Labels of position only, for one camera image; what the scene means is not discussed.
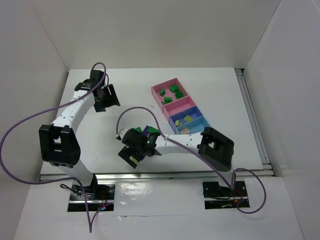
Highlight lime green lego brick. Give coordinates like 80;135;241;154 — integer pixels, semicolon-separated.
183;115;193;123
129;156;138;163
175;120;182;127

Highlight green long lego brick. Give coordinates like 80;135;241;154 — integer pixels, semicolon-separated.
148;126;159;133

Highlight green square lego brick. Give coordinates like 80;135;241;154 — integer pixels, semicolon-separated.
134;127;143;133

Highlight beige lego brick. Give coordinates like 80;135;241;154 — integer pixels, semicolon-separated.
179;127;190;135

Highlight green upside-down lego brick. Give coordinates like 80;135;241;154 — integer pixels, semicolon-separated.
162;96;173;105

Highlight green small lego brick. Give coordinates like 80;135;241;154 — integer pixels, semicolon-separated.
159;89;165;96

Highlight green rounded lego brick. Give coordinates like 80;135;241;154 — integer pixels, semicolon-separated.
175;91;184;100

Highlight green curved lego brick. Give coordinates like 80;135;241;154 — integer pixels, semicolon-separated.
169;84;179;92

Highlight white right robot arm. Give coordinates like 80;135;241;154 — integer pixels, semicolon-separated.
115;106;236;190

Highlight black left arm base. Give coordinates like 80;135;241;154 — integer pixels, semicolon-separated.
60;183;116;204

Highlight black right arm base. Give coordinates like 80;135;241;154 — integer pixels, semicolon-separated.
202;180;248;200

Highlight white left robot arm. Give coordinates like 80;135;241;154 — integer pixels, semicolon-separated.
39;70;106;189

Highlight dark blue lego brick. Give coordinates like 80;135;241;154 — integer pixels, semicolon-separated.
142;125;150;136

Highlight pink two-compartment tray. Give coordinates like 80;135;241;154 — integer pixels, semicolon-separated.
151;78;196;121

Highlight blue two-compartment tray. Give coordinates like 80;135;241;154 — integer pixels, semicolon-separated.
169;106;210;135

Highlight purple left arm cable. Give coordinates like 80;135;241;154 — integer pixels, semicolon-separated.
0;62;108;234

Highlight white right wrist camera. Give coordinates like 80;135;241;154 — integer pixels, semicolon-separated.
116;128;128;141

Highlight aluminium front rail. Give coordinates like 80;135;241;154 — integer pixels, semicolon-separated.
39;169;235;182

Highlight aluminium side rail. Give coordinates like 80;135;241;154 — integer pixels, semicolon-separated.
234;68;274;176

